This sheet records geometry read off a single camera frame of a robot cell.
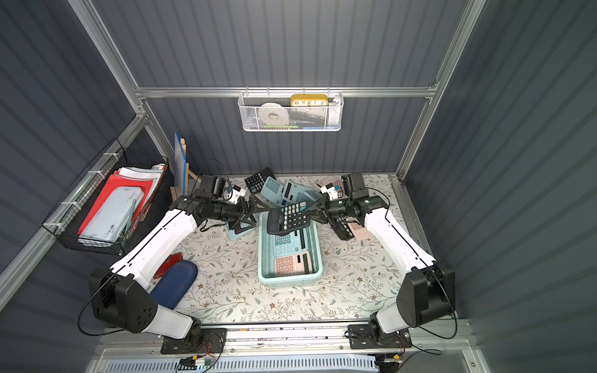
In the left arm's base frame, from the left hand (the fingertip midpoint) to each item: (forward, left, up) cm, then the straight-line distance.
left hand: (264, 218), depth 76 cm
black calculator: (-1, -6, 0) cm, 6 cm away
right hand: (0, -15, +3) cm, 15 cm away
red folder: (+10, +49, +8) cm, 51 cm away
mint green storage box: (-5, -9, -20) cm, 23 cm away
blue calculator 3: (+28, -8, -21) cm, 36 cm away
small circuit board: (-37, +17, -22) cm, 47 cm away
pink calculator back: (+39, -24, -22) cm, 50 cm away
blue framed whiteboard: (+29, +39, -2) cm, 49 cm away
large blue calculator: (+2, -9, -21) cm, 23 cm away
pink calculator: (+6, -37, -21) cm, 43 cm away
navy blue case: (-15, +33, -20) cm, 41 cm away
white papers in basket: (+14, +38, +7) cm, 42 cm away
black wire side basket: (-4, +46, +9) cm, 47 cm away
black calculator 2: (+36, +12, -21) cm, 43 cm away
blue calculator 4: (+23, -17, -16) cm, 32 cm away
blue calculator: (+8, +18, -23) cm, 30 cm away
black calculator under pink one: (+9, -29, -21) cm, 37 cm away
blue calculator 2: (+28, +1, -18) cm, 33 cm away
